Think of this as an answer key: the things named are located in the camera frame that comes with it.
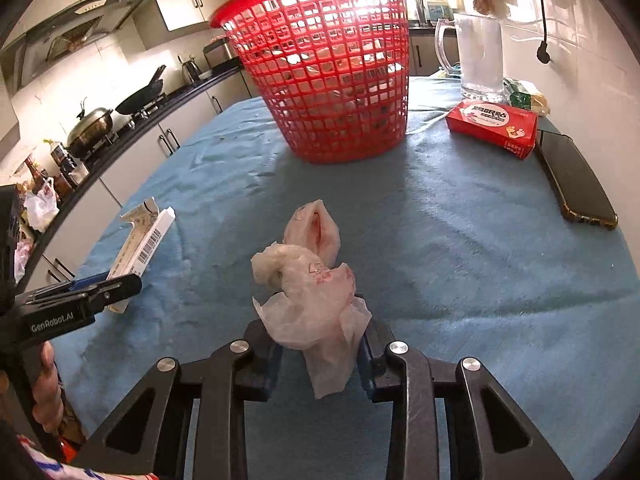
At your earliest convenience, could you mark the white barcode carton box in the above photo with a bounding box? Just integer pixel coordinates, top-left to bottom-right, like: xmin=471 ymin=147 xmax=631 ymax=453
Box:
xmin=105 ymin=196 xmax=177 ymax=316

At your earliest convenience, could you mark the pink white plastic wrapper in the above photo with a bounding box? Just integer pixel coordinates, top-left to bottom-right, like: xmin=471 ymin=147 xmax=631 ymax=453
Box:
xmin=250 ymin=200 xmax=372 ymax=399

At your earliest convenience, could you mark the person's left hand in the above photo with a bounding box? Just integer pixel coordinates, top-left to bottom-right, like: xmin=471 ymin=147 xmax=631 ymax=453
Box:
xmin=32 ymin=341 xmax=64 ymax=434

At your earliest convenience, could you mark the white plastic bag on counter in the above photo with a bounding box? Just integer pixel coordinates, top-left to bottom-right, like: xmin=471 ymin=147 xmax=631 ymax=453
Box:
xmin=24 ymin=178 xmax=60 ymax=233

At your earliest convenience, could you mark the soy sauce bottle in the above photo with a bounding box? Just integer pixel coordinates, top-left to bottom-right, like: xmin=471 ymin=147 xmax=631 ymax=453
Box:
xmin=44 ymin=140 xmax=89 ymax=188

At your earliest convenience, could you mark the steel pot with lid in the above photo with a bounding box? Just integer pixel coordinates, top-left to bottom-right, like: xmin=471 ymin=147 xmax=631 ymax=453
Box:
xmin=66 ymin=100 xmax=113 ymax=158

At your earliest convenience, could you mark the black wok pan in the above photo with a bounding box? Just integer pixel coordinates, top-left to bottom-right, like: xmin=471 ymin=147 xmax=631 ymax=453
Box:
xmin=115 ymin=65 xmax=166 ymax=115

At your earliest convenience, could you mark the black smartphone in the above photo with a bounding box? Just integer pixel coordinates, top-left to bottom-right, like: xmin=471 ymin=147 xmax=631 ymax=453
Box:
xmin=535 ymin=130 xmax=618 ymax=231

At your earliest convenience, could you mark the range hood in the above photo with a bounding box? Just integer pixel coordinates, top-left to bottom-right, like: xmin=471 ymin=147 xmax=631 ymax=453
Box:
xmin=1 ymin=0 xmax=145 ymax=96

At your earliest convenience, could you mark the electric kettle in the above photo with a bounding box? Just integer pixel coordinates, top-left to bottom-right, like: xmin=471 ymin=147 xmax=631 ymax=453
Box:
xmin=178 ymin=55 xmax=202 ymax=84

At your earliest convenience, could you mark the red tissue packet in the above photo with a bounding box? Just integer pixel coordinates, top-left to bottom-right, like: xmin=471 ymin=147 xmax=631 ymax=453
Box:
xmin=445 ymin=100 xmax=538 ymax=159

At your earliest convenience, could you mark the silver rice cooker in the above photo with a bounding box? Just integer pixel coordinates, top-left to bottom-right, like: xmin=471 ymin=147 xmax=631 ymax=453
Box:
xmin=203 ymin=36 xmax=242 ymax=74

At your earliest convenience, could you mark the green snack packet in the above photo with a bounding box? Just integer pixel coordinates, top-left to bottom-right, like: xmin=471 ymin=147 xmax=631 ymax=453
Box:
xmin=502 ymin=77 xmax=550 ymax=117

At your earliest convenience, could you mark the clear glass mug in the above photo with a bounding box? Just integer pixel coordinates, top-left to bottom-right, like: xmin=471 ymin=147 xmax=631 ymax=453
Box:
xmin=434 ymin=13 xmax=504 ymax=103

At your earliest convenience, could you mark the red plastic mesh basket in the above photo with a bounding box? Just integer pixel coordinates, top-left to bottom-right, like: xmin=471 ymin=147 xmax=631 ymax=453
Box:
xmin=210 ymin=0 xmax=410 ymax=164

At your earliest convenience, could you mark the black hanging cable plug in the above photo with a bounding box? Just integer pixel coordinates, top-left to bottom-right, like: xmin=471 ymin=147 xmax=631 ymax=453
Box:
xmin=536 ymin=0 xmax=551 ymax=65

